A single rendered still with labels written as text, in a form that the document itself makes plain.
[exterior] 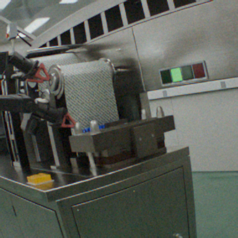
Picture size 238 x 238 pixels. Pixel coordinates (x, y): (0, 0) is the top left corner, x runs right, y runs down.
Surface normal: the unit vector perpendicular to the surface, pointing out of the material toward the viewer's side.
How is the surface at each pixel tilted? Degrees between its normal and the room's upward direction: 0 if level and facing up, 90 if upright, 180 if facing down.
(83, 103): 90
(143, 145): 90
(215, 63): 90
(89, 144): 90
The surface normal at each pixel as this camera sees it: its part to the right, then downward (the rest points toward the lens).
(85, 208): 0.61, -0.07
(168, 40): -0.77, 0.18
